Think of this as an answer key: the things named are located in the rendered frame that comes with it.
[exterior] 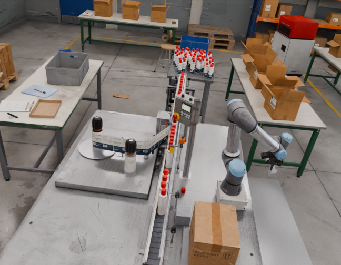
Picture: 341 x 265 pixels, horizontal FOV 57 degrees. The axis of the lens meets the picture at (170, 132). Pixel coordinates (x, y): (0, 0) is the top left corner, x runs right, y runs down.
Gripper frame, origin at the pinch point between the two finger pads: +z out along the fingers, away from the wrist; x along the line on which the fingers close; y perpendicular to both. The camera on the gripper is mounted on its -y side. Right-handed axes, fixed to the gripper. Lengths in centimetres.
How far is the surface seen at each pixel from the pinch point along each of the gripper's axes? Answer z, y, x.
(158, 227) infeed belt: 10, -76, -63
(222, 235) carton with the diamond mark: -20, -44, -81
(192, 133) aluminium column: -21, -63, -1
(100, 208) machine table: 20, -116, -50
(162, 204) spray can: 1, -76, -52
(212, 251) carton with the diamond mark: -15, -49, -88
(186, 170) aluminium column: 13, -60, -5
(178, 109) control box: -34, -77, 7
